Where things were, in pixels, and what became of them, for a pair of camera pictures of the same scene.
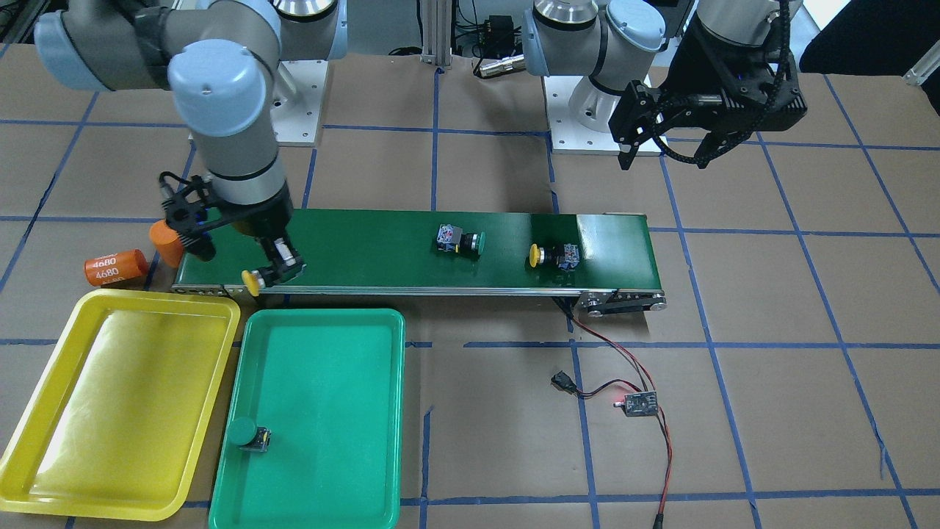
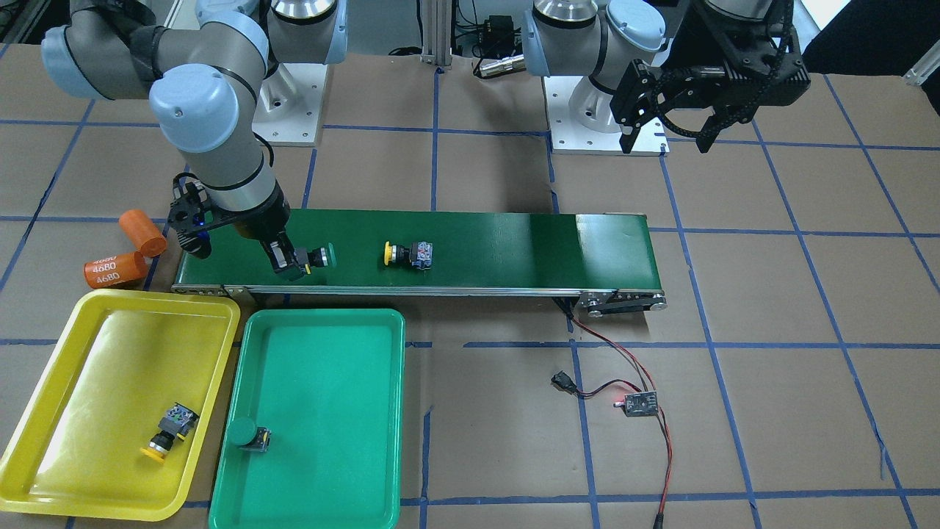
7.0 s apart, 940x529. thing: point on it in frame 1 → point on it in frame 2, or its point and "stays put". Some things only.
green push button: x=452 y=239 → x=322 y=257
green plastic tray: x=329 y=386 stays put
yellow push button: x=566 y=256 → x=419 y=254
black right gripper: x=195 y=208 stays put
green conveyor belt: x=604 y=259 stays put
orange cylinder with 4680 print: x=128 y=264 stays put
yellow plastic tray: x=117 y=429 stays put
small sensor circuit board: x=640 y=404 stays put
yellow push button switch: x=253 y=281 → x=179 y=420
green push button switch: x=244 y=433 stays put
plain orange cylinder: x=168 y=242 → x=149 y=240
